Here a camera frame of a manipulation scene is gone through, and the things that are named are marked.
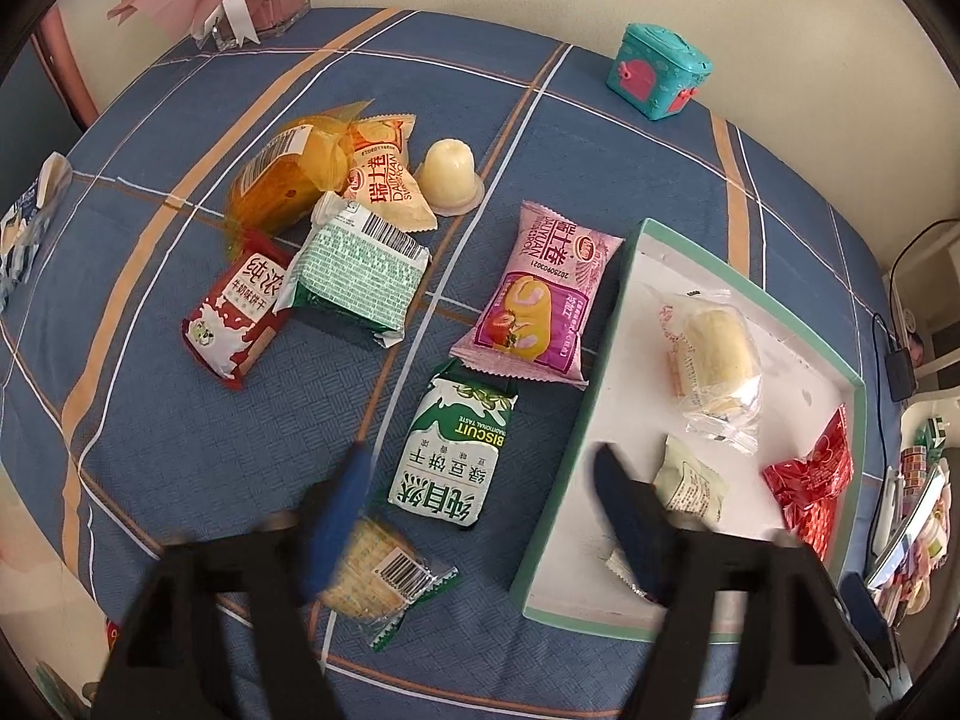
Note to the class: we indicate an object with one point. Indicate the orange yellow snack bag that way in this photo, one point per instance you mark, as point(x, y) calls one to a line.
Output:
point(280, 185)

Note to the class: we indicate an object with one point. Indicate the red white biscuit packet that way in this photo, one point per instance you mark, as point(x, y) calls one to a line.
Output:
point(238, 317)

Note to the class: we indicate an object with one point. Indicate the white shelf unit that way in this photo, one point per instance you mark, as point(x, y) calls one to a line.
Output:
point(922, 292)

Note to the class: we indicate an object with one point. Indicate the pale green small snack packet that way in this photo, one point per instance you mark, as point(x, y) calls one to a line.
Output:
point(687, 486)

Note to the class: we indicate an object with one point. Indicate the blue plaid tablecloth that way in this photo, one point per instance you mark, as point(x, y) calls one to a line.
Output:
point(118, 440)

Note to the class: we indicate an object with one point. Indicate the green rimmed white tray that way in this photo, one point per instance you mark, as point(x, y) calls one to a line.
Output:
point(630, 403)

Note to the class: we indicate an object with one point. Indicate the hanging organizer with stationery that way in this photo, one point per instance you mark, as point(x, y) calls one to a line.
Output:
point(911, 534)

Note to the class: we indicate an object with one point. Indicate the pink swiss roll packet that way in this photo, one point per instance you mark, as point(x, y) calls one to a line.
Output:
point(533, 325)

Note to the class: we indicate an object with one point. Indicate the clear wrapped bread roll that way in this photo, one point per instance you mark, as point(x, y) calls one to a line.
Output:
point(715, 367)

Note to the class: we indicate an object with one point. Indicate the cream orange swiss roll packet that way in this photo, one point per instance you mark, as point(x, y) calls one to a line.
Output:
point(379, 177)

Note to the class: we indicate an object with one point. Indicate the blue white packet at edge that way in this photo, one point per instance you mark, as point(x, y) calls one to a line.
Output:
point(25, 223)

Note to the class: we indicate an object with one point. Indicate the teal toy treasure chest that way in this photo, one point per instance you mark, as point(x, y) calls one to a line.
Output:
point(657, 71)

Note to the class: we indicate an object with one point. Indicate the white jelly cup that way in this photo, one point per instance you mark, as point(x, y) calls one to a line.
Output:
point(448, 179)

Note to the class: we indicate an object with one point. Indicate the black power adapter with cable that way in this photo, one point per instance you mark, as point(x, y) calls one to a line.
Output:
point(901, 378)

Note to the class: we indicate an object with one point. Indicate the mint green biscuit packet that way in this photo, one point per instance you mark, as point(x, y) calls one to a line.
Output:
point(357, 264)

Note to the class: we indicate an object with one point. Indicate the red foil snack packet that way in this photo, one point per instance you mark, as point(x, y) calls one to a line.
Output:
point(807, 489)

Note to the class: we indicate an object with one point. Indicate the clear round cracker packet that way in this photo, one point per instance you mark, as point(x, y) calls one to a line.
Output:
point(380, 577)

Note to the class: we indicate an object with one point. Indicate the green white biscuit packet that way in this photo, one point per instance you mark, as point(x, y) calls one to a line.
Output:
point(452, 446)

